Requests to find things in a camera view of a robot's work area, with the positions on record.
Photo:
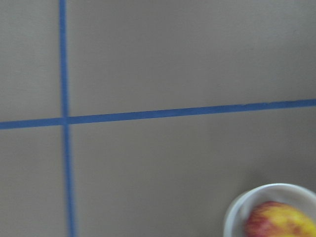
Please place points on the white bowl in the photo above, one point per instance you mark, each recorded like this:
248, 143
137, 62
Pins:
240, 208

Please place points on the red yellow apple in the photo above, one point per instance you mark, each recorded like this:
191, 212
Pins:
276, 219

